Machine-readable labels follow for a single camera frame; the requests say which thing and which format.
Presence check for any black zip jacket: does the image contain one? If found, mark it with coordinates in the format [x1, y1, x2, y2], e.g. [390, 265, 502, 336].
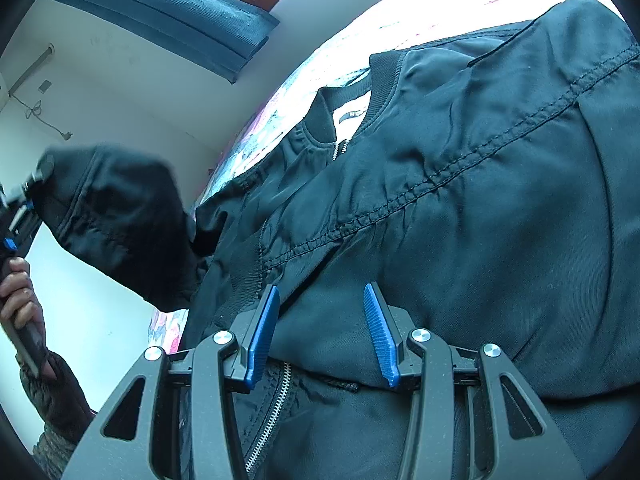
[35, 0, 639, 479]

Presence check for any person's left hand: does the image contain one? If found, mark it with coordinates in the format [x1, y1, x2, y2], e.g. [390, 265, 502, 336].
[1, 257, 47, 342]

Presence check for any blue curtain right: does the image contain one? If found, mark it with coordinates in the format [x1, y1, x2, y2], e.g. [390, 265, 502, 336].
[53, 0, 279, 84]

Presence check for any wall cable with socket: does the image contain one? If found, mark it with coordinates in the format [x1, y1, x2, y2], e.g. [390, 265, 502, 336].
[6, 41, 74, 142]

